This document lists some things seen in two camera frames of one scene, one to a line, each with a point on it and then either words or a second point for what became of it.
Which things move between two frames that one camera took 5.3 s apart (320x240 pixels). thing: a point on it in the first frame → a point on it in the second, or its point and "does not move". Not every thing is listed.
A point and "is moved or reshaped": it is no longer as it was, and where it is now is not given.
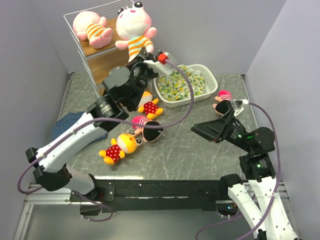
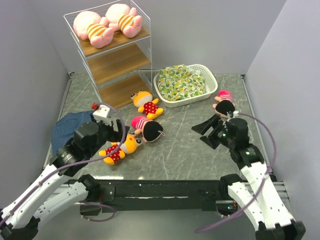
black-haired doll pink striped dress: [149, 134] does not move
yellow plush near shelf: [148, 105] does not move
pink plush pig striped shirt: [88, 25] does not move
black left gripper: [145, 57] → [115, 135]
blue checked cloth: [66, 121] does not move
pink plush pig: [133, 25] is moved or reshaped
